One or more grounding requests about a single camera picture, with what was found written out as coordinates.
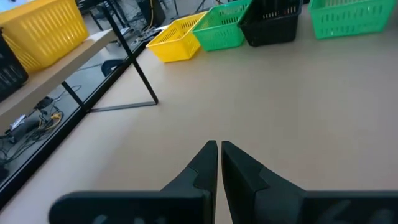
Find yellow plastic slotted basket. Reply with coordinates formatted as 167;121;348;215
146;11;208;63
0;0;90;75

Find yellow cable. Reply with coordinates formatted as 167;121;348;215
37;111;64;131

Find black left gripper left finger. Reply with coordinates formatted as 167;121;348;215
48;139;218;224

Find black metal shelf frame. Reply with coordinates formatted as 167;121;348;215
60;0;159;113

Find green plastic slotted basket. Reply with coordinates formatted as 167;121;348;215
190;0;253;52
308;0;398;40

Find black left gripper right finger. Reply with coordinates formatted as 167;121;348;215
220;140;398;224

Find black power adapter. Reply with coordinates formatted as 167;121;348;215
33;96;55;110

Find light wooden shelf board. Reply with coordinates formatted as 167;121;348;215
0;27;119;133

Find black table edge rail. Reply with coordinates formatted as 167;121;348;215
0;29;162;210

